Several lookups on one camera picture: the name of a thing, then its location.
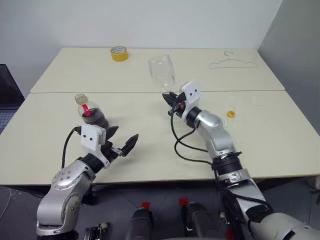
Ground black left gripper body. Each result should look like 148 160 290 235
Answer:
99 140 124 164

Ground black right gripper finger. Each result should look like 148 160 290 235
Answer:
163 95 175 108
161 91 177 101

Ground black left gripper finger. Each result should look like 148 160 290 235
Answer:
120 133 140 157
105 126 119 142

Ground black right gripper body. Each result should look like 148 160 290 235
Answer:
167 91 188 119

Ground cola bottle with red label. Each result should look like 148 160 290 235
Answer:
74 93 111 129

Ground clear plastic bottle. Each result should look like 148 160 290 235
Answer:
148 53 177 95

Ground yellow tape roll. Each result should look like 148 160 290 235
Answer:
109 46 130 63

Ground dark rounded shape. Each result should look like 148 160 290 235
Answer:
183 201 219 240
124 207 154 240

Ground dark laptop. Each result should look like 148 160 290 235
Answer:
0 63 26 134

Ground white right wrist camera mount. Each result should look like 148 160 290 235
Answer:
180 80 203 124

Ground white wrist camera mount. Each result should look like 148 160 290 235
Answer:
80 124 111 169
180 80 203 124

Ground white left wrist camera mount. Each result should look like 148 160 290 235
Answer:
80 124 111 169

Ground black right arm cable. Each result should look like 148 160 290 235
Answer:
170 96 219 171

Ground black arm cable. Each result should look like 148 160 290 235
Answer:
61 126 83 170
170 96 219 171

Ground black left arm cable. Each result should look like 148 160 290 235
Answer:
61 126 83 170

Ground white wire clothes hanger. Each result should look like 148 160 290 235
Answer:
208 51 260 69

